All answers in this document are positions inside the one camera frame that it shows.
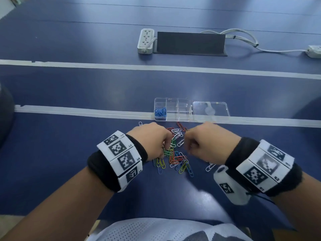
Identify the person's right hand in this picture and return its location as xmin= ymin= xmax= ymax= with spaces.
xmin=184 ymin=122 xmax=242 ymax=165

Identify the person's left hand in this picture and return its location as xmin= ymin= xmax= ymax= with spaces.
xmin=126 ymin=122 xmax=174 ymax=160

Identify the person's right forearm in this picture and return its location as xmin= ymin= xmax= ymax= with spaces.
xmin=272 ymin=171 xmax=321 ymax=241

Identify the person's left forearm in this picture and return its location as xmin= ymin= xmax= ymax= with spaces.
xmin=0 ymin=166 xmax=118 ymax=241

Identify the pile of coloured paper clips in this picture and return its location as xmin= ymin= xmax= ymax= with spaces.
xmin=138 ymin=121 xmax=217 ymax=177

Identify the heap of blue paper clips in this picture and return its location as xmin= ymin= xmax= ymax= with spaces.
xmin=154 ymin=107 xmax=167 ymax=120

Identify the clear compartment box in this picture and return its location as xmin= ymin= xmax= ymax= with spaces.
xmin=154 ymin=97 xmax=193 ymax=122

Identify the clear plastic box lid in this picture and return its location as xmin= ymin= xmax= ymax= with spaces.
xmin=192 ymin=101 xmax=231 ymax=123

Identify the white marker wrist tracker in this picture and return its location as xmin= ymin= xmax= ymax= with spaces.
xmin=236 ymin=139 xmax=295 ymax=193
xmin=97 ymin=131 xmax=143 ymax=193

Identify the black wristband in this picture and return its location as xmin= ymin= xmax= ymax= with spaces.
xmin=224 ymin=137 xmax=303 ymax=197
xmin=87 ymin=134 xmax=148 ymax=193

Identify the long white tape strip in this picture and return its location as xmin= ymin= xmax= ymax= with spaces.
xmin=14 ymin=104 xmax=321 ymax=128
xmin=0 ymin=59 xmax=321 ymax=80

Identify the white mesh shirt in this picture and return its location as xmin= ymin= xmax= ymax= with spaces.
xmin=86 ymin=217 xmax=254 ymax=241

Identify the white power strip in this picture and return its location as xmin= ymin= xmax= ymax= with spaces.
xmin=137 ymin=28 xmax=154 ymax=54

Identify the white socket block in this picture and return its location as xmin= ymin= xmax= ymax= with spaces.
xmin=306 ymin=45 xmax=321 ymax=59

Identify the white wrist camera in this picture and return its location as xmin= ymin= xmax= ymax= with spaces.
xmin=213 ymin=165 xmax=252 ymax=206

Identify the black cable cover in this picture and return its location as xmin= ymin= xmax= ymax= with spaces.
xmin=153 ymin=32 xmax=228 ymax=57

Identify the white power cable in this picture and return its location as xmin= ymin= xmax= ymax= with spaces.
xmin=200 ymin=28 xmax=309 ymax=52

